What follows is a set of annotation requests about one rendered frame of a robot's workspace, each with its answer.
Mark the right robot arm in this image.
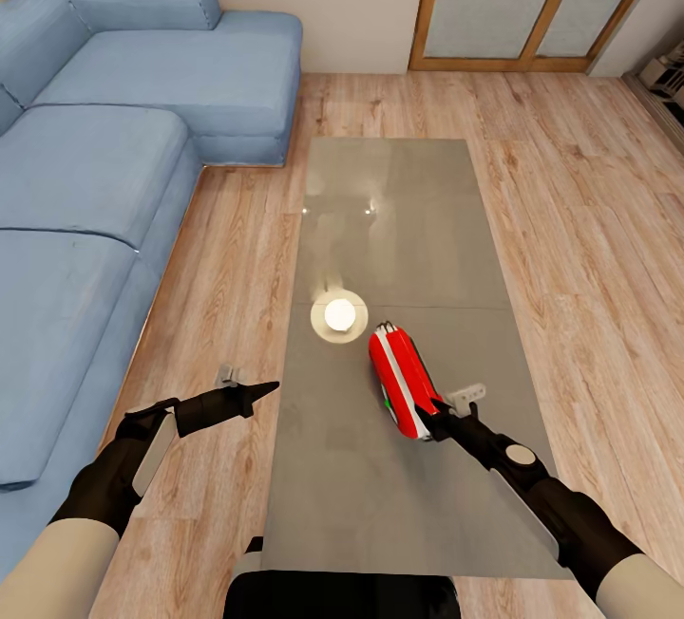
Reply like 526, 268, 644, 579
414, 383, 684, 619

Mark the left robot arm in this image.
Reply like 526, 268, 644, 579
0, 364, 279, 619

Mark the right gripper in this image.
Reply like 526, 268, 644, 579
414, 398, 487, 455

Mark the radio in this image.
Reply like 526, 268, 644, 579
369, 322, 443, 442

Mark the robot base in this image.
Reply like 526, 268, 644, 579
222, 536, 462, 619

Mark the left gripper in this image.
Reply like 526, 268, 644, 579
199, 381, 279, 428

